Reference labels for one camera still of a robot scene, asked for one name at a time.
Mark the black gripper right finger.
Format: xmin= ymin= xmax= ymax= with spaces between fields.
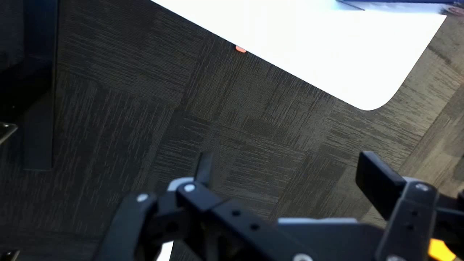
xmin=355 ymin=150 xmax=464 ymax=261

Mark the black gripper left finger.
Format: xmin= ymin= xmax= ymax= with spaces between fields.
xmin=93 ymin=152 xmax=316 ymax=261

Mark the white side table orange frame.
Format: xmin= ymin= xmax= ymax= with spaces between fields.
xmin=151 ymin=0 xmax=448 ymax=112

